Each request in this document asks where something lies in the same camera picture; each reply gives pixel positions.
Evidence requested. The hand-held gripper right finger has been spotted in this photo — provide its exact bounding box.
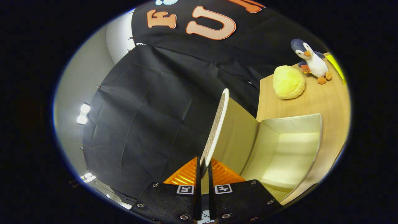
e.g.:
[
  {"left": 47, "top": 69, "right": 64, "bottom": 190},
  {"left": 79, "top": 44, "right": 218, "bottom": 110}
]
[{"left": 207, "top": 158, "right": 283, "bottom": 224}]

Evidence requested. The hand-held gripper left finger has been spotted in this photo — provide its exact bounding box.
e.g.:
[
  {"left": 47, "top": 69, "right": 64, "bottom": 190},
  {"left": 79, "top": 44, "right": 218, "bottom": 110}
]
[{"left": 129, "top": 157, "right": 202, "bottom": 224}]

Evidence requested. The beige fabric storage box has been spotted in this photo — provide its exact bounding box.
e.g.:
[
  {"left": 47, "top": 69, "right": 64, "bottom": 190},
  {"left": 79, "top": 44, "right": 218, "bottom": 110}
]
[{"left": 200, "top": 88, "right": 323, "bottom": 205}]

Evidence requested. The yellow plush bun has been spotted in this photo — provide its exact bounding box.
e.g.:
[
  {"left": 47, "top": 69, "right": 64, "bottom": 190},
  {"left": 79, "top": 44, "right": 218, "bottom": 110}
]
[{"left": 273, "top": 65, "right": 306, "bottom": 100}]

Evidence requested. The plush penguin toy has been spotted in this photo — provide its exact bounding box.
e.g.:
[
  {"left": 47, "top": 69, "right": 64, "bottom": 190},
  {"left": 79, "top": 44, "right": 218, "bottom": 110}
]
[{"left": 290, "top": 38, "right": 333, "bottom": 85}]

